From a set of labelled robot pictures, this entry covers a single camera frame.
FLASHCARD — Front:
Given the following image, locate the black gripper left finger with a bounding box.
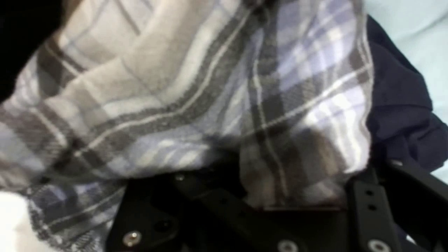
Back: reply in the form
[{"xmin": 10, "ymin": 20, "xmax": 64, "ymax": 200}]
[{"xmin": 106, "ymin": 161, "xmax": 283, "ymax": 252}]

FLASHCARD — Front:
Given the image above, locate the plaid white blue cloth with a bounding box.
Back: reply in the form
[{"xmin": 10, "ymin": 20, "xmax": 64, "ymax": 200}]
[{"xmin": 0, "ymin": 0, "xmax": 376, "ymax": 252}]

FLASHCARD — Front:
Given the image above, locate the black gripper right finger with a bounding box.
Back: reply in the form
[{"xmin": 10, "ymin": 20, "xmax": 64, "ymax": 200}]
[{"xmin": 346, "ymin": 158, "xmax": 448, "ymax": 252}]

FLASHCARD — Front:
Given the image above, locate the plain white cloth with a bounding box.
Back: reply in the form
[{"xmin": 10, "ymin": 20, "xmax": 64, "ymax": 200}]
[{"xmin": 0, "ymin": 189, "xmax": 37, "ymax": 252}]

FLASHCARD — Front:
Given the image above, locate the light blue bed blanket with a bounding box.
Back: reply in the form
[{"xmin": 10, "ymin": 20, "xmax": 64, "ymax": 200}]
[{"xmin": 363, "ymin": 0, "xmax": 448, "ymax": 185}]

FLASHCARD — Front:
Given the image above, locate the navy blue cloth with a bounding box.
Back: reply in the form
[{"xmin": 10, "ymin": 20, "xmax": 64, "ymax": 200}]
[{"xmin": 366, "ymin": 16, "xmax": 448, "ymax": 175}]

